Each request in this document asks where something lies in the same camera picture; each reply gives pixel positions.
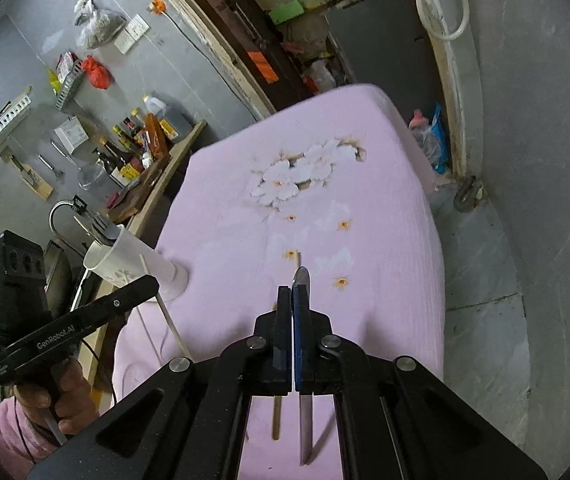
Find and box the silver fork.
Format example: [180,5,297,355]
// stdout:
[74,211,120,246]

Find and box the grey cabinet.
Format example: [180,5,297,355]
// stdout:
[326,0,443,120]

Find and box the white wall socket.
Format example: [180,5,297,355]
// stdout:
[114,14,149,55]

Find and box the metal wall shelf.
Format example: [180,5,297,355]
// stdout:
[55,63,86,112]

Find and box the hanging wooden board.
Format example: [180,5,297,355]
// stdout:
[1,148,53,202]

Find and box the wooden cutting board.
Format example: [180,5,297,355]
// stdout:
[108,156,170,224]

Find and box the white box on wall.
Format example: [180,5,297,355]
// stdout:
[54,116,89,155]

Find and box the pink floral tablecloth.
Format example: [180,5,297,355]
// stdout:
[110,82,448,480]

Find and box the hanging bag of dried goods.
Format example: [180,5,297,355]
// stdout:
[74,0,126,50]

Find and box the white wall basket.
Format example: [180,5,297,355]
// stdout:
[0,86,32,153]

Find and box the dark sauce bottle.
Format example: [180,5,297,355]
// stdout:
[95,136,143,188]

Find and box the silver table knife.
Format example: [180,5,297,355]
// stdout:
[291,266,313,466]

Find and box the chrome faucet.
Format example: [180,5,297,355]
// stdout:
[48,195,89,257]

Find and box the person's left hand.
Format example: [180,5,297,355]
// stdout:
[14,359,99,436]

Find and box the wooden chopstick long diagonal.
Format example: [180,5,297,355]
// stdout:
[139,254,194,361]

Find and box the white plastic utensil holder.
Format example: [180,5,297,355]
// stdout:
[84,226,189,301]

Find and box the red plastic bag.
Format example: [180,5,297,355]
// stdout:
[81,55,112,90]

